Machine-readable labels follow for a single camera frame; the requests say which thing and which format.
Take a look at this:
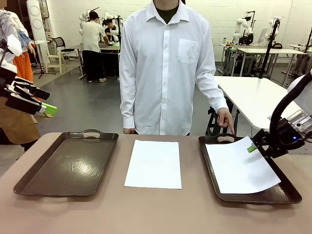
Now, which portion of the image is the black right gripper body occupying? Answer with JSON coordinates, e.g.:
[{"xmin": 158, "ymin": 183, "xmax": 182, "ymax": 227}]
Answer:
[{"xmin": 270, "ymin": 118, "xmax": 306, "ymax": 158}]

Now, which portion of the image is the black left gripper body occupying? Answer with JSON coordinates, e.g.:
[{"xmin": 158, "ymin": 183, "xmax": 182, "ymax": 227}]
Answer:
[{"xmin": 0, "ymin": 65, "xmax": 18, "ymax": 98}]

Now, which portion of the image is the white A4 paper sheet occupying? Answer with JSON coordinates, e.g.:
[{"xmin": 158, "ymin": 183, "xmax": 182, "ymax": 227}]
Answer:
[{"xmin": 205, "ymin": 136, "xmax": 282, "ymax": 195}]

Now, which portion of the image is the person's right forearm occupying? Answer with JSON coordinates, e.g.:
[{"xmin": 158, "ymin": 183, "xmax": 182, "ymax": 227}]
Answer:
[{"xmin": 120, "ymin": 82, "xmax": 137, "ymax": 129}]

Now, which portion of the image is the person's left forearm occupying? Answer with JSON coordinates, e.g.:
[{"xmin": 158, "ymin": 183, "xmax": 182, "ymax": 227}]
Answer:
[{"xmin": 202, "ymin": 70, "xmax": 230, "ymax": 114}]

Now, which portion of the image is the person's left hand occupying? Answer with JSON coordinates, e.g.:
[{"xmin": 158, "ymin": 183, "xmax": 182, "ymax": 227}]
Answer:
[{"xmin": 216, "ymin": 108, "xmax": 236, "ymax": 137}]

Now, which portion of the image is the black light stand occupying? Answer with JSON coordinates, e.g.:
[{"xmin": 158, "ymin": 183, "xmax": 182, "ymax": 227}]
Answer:
[{"xmin": 33, "ymin": 47, "xmax": 57, "ymax": 80}]

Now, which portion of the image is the mannequin with orange shorts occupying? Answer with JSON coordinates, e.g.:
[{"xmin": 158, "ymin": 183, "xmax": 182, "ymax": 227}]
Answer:
[{"xmin": 11, "ymin": 12, "xmax": 53, "ymax": 125}]

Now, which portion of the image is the white folding chair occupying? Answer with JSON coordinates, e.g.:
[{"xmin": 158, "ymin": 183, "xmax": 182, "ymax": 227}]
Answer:
[{"xmin": 45, "ymin": 46, "xmax": 68, "ymax": 74}]

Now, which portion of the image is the white table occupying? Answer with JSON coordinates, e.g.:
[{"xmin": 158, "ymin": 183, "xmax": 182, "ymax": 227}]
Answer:
[{"xmin": 214, "ymin": 76, "xmax": 302, "ymax": 131}]

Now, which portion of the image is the brown plastic tray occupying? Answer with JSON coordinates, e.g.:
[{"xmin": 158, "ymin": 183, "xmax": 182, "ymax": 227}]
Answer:
[
  {"xmin": 198, "ymin": 133, "xmax": 303, "ymax": 205},
  {"xmin": 13, "ymin": 129, "xmax": 119, "ymax": 197}
]

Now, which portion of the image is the black office chair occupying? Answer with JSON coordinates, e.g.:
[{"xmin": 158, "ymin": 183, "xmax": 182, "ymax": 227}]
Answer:
[{"xmin": 51, "ymin": 36, "xmax": 76, "ymax": 65}]

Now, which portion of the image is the white tower air conditioner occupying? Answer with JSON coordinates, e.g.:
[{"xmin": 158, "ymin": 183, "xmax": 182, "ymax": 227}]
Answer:
[{"xmin": 26, "ymin": 0, "xmax": 47, "ymax": 41}]

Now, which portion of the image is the brown background table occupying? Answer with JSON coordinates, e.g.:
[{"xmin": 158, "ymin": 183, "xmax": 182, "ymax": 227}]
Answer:
[{"xmin": 69, "ymin": 43, "xmax": 121, "ymax": 81}]

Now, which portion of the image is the white background desk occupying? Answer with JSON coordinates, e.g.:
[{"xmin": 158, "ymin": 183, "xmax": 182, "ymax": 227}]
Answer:
[{"xmin": 219, "ymin": 43, "xmax": 305, "ymax": 76}]

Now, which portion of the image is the black tripod pole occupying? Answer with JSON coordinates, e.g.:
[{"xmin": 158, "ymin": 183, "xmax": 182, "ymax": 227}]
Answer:
[{"xmin": 252, "ymin": 18, "xmax": 281, "ymax": 79}]

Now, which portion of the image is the seated person black hair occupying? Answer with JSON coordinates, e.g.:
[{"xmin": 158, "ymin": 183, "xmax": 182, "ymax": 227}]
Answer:
[{"xmin": 104, "ymin": 20, "xmax": 117, "ymax": 43}]

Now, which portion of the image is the white humanoid robot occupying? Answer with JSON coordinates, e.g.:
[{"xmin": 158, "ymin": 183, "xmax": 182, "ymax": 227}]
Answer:
[{"xmin": 101, "ymin": 11, "xmax": 121, "ymax": 42}]

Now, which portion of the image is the white A4 paper stack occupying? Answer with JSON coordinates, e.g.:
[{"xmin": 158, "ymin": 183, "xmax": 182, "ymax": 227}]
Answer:
[{"xmin": 124, "ymin": 139, "xmax": 183, "ymax": 190}]

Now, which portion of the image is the person in white shirt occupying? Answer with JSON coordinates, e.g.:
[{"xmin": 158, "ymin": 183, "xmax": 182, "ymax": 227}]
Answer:
[{"xmin": 119, "ymin": 0, "xmax": 236, "ymax": 137}]

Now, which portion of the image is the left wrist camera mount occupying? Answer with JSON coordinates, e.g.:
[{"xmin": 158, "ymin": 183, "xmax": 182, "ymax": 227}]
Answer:
[{"xmin": 0, "ymin": 34, "xmax": 29, "ymax": 64}]

